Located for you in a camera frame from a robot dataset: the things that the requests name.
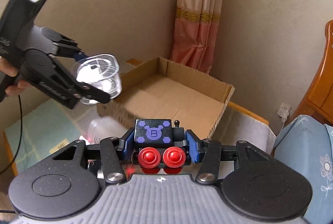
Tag white translucent plastic bottle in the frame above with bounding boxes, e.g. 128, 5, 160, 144
85, 116, 129, 144

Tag clear round plastic container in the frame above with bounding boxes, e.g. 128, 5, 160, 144
72, 54, 122, 99

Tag black toy car red wheels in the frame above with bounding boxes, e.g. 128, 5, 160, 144
132, 119, 189, 174

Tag person's left hand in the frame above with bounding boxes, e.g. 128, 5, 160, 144
0, 57, 32, 98

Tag cardboard box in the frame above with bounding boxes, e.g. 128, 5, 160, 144
97, 58, 235, 139

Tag blue floral bedding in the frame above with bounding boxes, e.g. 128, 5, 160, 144
274, 115, 332, 223

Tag wooden headboard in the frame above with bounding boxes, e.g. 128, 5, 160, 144
287, 20, 333, 125

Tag pink orange curtain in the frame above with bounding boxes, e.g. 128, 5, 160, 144
170, 0, 222, 73

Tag black cable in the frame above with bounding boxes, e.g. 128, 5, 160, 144
0, 94, 24, 176

